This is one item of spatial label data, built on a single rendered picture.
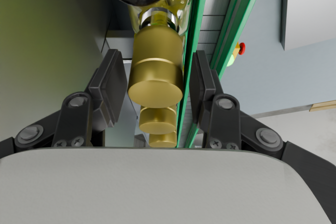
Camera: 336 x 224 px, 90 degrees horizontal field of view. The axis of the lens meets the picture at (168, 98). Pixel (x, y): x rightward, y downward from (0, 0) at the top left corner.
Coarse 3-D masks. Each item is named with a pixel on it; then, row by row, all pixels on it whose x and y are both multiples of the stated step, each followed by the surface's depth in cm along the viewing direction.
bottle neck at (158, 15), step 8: (152, 8) 12; (160, 8) 12; (144, 16) 12; (152, 16) 12; (160, 16) 12; (168, 16) 12; (144, 24) 12; (152, 24) 11; (160, 24) 11; (168, 24) 12; (176, 24) 13
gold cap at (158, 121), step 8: (144, 112) 15; (152, 112) 14; (160, 112) 14; (168, 112) 14; (144, 120) 14; (152, 120) 14; (160, 120) 14; (168, 120) 14; (144, 128) 15; (152, 128) 15; (160, 128) 15; (168, 128) 15
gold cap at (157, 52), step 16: (144, 32) 11; (160, 32) 11; (176, 32) 11; (144, 48) 10; (160, 48) 10; (176, 48) 11; (144, 64) 9; (160, 64) 9; (176, 64) 10; (128, 80) 10; (144, 80) 9; (160, 80) 9; (176, 80) 9; (144, 96) 10; (160, 96) 10; (176, 96) 10
